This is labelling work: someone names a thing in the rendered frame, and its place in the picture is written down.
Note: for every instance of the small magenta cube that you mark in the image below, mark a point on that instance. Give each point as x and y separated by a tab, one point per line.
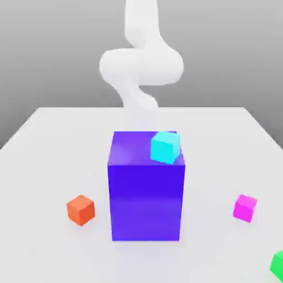
244	208

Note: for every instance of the small green cube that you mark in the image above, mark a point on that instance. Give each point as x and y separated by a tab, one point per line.
278	265

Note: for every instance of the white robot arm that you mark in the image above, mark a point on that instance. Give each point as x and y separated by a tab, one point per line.
141	66

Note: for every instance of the small orange cube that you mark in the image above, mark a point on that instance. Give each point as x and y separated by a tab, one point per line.
80	210

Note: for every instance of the small cyan cube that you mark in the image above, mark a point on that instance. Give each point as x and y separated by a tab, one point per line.
164	147

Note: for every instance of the large purple box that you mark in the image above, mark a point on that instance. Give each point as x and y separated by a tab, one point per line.
146	199

